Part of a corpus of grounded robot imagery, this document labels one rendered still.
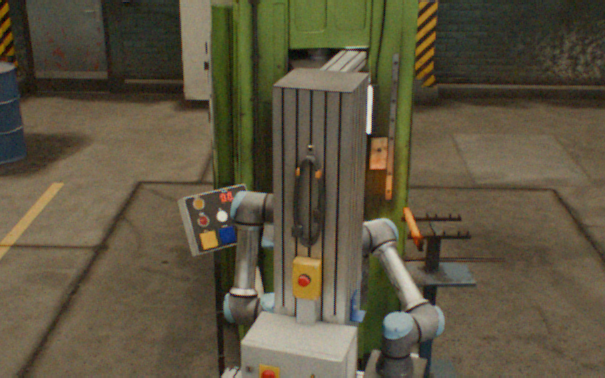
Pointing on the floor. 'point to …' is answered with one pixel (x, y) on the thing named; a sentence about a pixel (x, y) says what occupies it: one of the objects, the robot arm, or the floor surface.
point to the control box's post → (219, 309)
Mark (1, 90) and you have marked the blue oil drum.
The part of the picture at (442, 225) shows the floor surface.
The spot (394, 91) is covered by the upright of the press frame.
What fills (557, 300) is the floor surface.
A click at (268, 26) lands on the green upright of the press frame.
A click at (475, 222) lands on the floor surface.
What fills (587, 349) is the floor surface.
